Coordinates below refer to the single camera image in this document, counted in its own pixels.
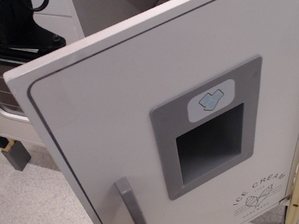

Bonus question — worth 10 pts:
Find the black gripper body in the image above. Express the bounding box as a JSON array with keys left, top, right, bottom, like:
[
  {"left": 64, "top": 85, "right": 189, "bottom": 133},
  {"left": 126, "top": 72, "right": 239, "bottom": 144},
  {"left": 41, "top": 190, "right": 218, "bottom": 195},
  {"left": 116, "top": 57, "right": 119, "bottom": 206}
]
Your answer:
[{"left": 0, "top": 0, "right": 68, "bottom": 62}]

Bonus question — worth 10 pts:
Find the white toy fridge door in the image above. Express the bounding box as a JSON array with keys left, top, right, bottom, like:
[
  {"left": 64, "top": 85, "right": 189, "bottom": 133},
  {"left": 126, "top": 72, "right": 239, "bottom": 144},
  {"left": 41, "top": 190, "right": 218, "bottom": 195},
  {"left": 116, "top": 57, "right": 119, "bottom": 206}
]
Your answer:
[{"left": 4, "top": 0, "right": 299, "bottom": 224}]

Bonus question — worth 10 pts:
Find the white oven door with window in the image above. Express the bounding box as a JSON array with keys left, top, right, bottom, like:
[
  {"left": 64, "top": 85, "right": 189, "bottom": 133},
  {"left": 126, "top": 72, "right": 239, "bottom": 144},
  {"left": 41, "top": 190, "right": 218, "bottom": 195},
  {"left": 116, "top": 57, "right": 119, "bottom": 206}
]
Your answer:
[{"left": 0, "top": 59, "right": 43, "bottom": 145}]

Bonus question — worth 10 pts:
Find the grey kitchen leg block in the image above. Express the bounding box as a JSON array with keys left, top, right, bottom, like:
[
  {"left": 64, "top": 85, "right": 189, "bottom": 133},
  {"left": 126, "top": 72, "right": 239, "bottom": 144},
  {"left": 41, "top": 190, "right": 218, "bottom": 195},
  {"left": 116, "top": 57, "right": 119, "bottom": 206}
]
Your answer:
[{"left": 1, "top": 141, "right": 32, "bottom": 171}]

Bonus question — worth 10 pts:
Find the grey ice dispenser panel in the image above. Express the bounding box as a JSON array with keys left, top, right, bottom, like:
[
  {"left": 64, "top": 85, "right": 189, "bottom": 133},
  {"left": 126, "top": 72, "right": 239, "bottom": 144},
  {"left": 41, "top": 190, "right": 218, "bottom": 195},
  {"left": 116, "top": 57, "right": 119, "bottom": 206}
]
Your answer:
[{"left": 150, "top": 55, "right": 262, "bottom": 200}]

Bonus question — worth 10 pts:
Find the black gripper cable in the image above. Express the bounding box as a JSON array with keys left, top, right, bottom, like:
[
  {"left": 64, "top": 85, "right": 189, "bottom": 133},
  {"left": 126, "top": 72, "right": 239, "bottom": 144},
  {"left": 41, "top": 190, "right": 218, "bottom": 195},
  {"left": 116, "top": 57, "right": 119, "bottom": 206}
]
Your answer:
[{"left": 25, "top": 0, "right": 52, "bottom": 14}]

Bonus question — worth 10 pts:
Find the grey fridge door handle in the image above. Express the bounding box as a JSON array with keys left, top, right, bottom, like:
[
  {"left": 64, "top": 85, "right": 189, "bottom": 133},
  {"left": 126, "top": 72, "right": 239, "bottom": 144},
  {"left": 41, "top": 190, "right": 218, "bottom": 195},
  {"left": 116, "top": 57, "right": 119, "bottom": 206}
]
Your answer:
[{"left": 115, "top": 177, "right": 148, "bottom": 224}]

